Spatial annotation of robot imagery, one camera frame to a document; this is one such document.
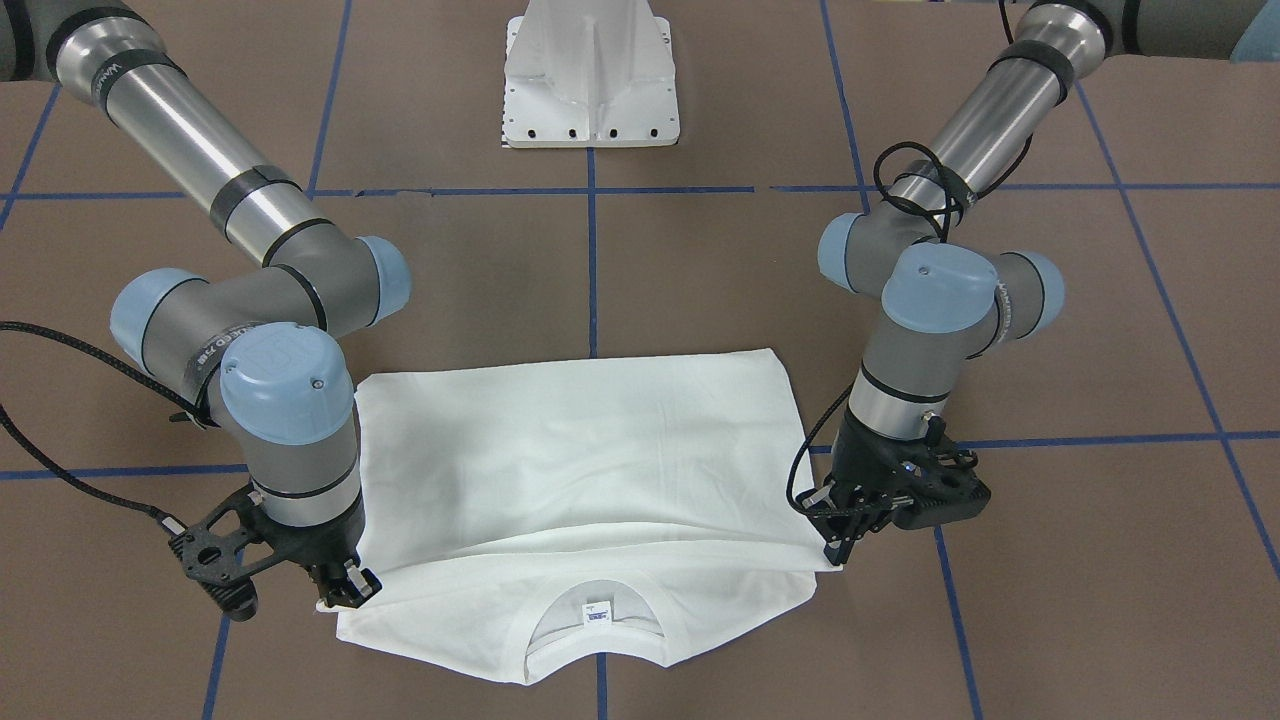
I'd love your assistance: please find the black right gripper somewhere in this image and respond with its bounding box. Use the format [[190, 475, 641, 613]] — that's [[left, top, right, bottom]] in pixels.
[[246, 482, 383, 609]]

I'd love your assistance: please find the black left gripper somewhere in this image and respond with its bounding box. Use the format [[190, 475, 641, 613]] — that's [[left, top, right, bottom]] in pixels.
[[806, 409, 960, 568]]

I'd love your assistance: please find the white printed t-shirt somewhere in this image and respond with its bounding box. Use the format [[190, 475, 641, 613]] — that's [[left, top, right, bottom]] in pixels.
[[335, 348, 831, 685]]

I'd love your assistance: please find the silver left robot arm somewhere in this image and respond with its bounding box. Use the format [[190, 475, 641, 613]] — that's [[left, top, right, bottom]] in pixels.
[[788, 1, 1277, 566]]

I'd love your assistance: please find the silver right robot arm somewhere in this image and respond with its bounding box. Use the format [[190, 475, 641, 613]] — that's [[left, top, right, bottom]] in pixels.
[[3, 1, 412, 621]]

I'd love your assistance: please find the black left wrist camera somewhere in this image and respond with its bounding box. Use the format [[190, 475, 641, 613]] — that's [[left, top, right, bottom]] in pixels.
[[892, 448, 992, 530]]

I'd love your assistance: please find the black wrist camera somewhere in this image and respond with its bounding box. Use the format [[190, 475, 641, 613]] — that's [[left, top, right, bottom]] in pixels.
[[892, 448, 992, 530], [157, 486, 262, 623]]

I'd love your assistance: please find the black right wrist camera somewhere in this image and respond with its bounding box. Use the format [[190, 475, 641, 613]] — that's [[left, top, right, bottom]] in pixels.
[[157, 486, 262, 623]]

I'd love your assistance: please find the black braided cable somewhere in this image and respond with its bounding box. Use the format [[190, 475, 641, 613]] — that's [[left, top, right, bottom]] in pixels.
[[0, 320, 191, 530]]

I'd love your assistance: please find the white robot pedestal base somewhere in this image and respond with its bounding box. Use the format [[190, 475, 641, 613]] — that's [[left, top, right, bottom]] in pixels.
[[500, 1, 681, 149]]

